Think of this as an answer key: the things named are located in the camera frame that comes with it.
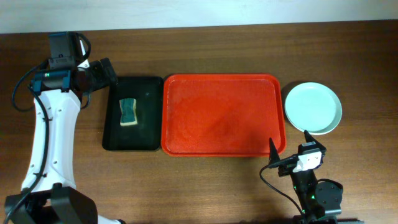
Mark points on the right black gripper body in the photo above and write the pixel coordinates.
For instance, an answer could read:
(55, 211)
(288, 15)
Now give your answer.
(284, 170)

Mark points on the red plastic tray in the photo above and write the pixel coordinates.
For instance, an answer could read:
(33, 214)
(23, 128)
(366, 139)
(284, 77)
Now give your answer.
(222, 115)

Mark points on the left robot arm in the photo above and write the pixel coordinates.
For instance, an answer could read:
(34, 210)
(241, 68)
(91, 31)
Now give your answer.
(58, 85)

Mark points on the light green plate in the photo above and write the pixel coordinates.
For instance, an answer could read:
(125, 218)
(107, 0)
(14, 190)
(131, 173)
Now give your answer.
(313, 107)

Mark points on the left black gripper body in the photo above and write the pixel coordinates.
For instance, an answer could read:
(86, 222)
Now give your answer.
(106, 71)

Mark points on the black plastic tray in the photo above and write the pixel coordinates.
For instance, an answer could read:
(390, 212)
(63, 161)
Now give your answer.
(145, 135)

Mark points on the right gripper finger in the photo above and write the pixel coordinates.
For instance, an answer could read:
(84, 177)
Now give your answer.
(274, 159)
(309, 138)

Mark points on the green yellow sponge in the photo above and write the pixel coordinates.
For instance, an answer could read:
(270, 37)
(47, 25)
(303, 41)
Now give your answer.
(128, 112)

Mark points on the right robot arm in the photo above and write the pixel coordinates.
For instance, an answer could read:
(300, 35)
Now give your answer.
(319, 200)

